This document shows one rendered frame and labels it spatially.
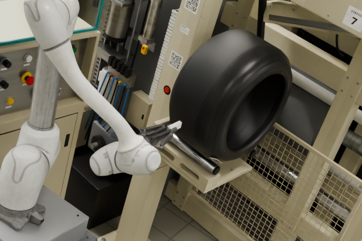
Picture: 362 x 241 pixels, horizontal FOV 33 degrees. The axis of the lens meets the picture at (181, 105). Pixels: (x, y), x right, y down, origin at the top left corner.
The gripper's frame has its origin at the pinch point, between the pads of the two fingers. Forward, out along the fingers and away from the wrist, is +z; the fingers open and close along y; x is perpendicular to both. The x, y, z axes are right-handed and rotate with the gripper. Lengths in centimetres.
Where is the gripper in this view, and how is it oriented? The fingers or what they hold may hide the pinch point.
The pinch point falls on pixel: (174, 127)
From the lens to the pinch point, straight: 249.5
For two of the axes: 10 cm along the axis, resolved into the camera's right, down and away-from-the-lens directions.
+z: 6.9, -3.3, 6.4
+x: -1.6, 7.9, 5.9
